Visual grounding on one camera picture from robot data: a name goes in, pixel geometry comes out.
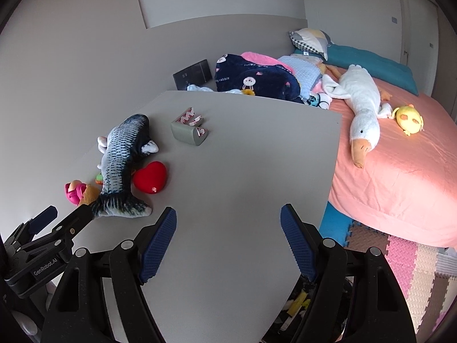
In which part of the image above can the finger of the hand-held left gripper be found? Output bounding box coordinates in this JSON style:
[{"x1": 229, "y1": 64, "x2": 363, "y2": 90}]
[
  {"x1": 11, "y1": 205, "x2": 59, "y2": 248},
  {"x1": 47, "y1": 203, "x2": 98, "y2": 250}
]

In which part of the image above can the black trash bin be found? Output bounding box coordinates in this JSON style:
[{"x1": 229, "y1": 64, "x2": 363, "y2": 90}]
[{"x1": 271, "y1": 275, "x2": 322, "y2": 340}]

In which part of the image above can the black wall socket panel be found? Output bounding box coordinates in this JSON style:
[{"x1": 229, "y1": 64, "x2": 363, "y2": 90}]
[{"x1": 173, "y1": 59, "x2": 214, "y2": 91}]

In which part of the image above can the white goose plush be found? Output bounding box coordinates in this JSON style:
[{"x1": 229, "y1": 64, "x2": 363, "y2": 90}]
[{"x1": 322, "y1": 64, "x2": 392, "y2": 169}]

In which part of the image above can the orange plastic toy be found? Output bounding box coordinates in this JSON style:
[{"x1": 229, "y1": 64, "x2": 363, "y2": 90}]
[{"x1": 80, "y1": 184, "x2": 102, "y2": 206}]

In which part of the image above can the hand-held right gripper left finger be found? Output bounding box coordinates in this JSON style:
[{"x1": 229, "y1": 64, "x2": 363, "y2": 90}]
[{"x1": 42, "y1": 206, "x2": 178, "y2": 343}]

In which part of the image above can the grey fish plush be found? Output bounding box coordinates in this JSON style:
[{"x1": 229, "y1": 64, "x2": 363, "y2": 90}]
[{"x1": 91, "y1": 113, "x2": 159, "y2": 219}]

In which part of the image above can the pink fleece blanket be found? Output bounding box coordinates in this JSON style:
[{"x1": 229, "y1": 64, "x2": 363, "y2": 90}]
[{"x1": 240, "y1": 51, "x2": 282, "y2": 67}]

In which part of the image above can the light blue blanket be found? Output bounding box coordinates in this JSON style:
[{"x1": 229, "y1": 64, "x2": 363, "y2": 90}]
[{"x1": 278, "y1": 54, "x2": 322, "y2": 97}]

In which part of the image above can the checkered patchwork pillow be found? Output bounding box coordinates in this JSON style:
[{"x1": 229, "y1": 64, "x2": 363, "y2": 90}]
[{"x1": 289, "y1": 28, "x2": 334, "y2": 61}]

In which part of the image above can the navy printed blanket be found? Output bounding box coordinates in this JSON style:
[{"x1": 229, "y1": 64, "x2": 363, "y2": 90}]
[{"x1": 214, "y1": 53, "x2": 302, "y2": 101}]

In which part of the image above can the foam puzzle floor mat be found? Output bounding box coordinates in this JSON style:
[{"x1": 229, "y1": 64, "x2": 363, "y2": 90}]
[{"x1": 319, "y1": 204, "x2": 457, "y2": 331}]

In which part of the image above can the red heart plush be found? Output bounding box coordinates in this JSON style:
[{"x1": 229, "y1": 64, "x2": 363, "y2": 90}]
[{"x1": 133, "y1": 161, "x2": 168, "y2": 194}]

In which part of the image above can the pink doll toy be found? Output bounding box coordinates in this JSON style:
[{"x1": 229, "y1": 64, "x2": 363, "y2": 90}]
[{"x1": 65, "y1": 180, "x2": 88, "y2": 206}]

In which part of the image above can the white door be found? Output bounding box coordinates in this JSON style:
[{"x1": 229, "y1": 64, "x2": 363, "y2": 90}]
[{"x1": 398, "y1": 0, "x2": 440, "y2": 97}]

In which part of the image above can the teal long pillow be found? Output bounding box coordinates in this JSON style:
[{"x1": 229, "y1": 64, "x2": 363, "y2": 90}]
[{"x1": 326, "y1": 44, "x2": 419, "y2": 96}]

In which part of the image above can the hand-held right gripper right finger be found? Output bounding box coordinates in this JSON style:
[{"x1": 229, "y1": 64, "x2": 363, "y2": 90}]
[{"x1": 280, "y1": 204, "x2": 416, "y2": 343}]

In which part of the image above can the yellow chick plush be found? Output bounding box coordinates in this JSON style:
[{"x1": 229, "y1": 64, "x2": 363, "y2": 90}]
[{"x1": 392, "y1": 104, "x2": 425, "y2": 136}]

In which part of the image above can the grey corner guard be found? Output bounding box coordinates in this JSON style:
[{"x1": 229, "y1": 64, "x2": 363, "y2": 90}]
[{"x1": 171, "y1": 107, "x2": 208, "y2": 147}]

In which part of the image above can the pink bed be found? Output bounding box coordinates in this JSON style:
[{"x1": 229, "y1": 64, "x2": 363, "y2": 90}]
[{"x1": 300, "y1": 66, "x2": 457, "y2": 249}]

